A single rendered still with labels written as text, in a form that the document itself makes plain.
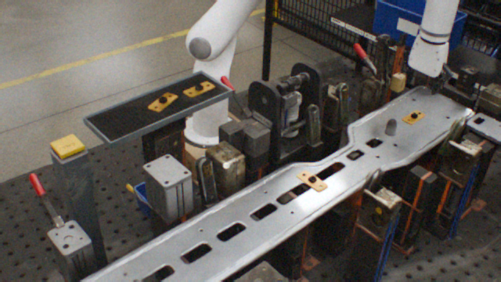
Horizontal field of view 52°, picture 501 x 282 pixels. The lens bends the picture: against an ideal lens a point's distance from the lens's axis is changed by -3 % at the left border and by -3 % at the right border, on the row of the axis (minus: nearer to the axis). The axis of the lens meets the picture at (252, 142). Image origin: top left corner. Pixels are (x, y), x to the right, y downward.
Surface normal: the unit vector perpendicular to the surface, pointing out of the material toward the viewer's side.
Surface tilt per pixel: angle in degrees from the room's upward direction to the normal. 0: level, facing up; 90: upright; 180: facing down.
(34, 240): 0
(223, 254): 0
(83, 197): 90
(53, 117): 0
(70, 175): 90
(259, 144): 90
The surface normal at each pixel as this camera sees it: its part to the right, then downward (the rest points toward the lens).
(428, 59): -0.74, 0.39
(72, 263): 0.66, 0.47
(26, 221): 0.04, -0.80
